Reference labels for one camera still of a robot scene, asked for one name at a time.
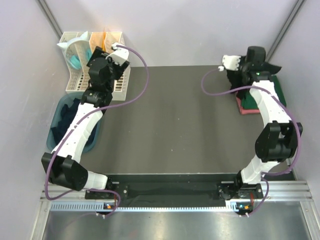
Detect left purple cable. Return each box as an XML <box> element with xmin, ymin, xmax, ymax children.
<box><xmin>44</xmin><ymin>44</ymin><xmax>150</xmax><ymax>218</ymax></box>

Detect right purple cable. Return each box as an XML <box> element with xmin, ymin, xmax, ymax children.
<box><xmin>201</xmin><ymin>69</ymin><xmax>303</xmax><ymax>217</ymax></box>

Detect orange plastic folder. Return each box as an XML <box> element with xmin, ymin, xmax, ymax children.
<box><xmin>101</xmin><ymin>27</ymin><xmax>109</xmax><ymax>52</ymax></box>

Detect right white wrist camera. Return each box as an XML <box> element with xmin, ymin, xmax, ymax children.
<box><xmin>218</xmin><ymin>55</ymin><xmax>241</xmax><ymax>72</ymax></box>

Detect teal plastic bin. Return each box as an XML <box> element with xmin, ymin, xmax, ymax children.
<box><xmin>46</xmin><ymin>91</ymin><xmax>103</xmax><ymax>154</ymax></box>

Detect white file organizer rack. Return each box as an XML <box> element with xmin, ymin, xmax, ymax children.
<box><xmin>65</xmin><ymin>32</ymin><xmax>125</xmax><ymax>94</ymax></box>

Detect corner aluminium post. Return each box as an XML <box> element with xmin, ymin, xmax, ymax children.
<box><xmin>36</xmin><ymin>0</ymin><xmax>63</xmax><ymax>39</ymax></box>
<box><xmin>265</xmin><ymin>0</ymin><xmax>307</xmax><ymax>67</ymax></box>

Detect teal cat ear headphones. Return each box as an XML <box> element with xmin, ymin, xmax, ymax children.
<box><xmin>57</xmin><ymin>31</ymin><xmax>90</xmax><ymax>70</ymax></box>

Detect folded pink t shirt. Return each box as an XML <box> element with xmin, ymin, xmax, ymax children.
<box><xmin>236</xmin><ymin>97</ymin><xmax>260</xmax><ymax>115</ymax></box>

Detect left corner aluminium post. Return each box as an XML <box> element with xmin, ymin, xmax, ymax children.
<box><xmin>36</xmin><ymin>0</ymin><xmax>63</xmax><ymax>39</ymax></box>

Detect aluminium frame rail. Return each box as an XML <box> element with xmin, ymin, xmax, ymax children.
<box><xmin>40</xmin><ymin>181</ymin><xmax>313</xmax><ymax>202</ymax></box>

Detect right corner aluminium post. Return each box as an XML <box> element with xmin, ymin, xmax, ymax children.
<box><xmin>265</xmin><ymin>0</ymin><xmax>307</xmax><ymax>67</ymax></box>

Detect white cable duct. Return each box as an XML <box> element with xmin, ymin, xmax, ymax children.
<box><xmin>50</xmin><ymin>201</ymin><xmax>244</xmax><ymax>212</ymax></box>

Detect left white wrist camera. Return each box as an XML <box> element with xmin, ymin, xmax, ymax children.
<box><xmin>105</xmin><ymin>42</ymin><xmax>129</xmax><ymax>66</ymax></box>

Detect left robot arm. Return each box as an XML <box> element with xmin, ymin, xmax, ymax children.
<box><xmin>41</xmin><ymin>43</ymin><xmax>129</xmax><ymax>199</ymax></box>

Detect purple cable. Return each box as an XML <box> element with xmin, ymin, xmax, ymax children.
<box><xmin>44</xmin><ymin>44</ymin><xmax>150</xmax><ymax>218</ymax></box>
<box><xmin>201</xmin><ymin>69</ymin><xmax>303</xmax><ymax>217</ymax></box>

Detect folded green t shirt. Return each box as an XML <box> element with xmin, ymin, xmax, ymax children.
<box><xmin>240</xmin><ymin>75</ymin><xmax>287</xmax><ymax>110</ymax></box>

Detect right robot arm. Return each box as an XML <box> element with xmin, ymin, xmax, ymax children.
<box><xmin>233</xmin><ymin>46</ymin><xmax>303</xmax><ymax>198</ymax></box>

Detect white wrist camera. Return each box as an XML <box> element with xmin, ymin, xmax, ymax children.
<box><xmin>105</xmin><ymin>42</ymin><xmax>129</xmax><ymax>66</ymax></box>
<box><xmin>218</xmin><ymin>55</ymin><xmax>241</xmax><ymax>72</ymax></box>

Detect black t shirt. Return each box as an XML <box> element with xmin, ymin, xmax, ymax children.
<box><xmin>225</xmin><ymin>60</ymin><xmax>283</xmax><ymax>104</ymax></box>

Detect navy blue t shirt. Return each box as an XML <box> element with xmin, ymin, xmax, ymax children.
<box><xmin>51</xmin><ymin>97</ymin><xmax>98</xmax><ymax>151</ymax></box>

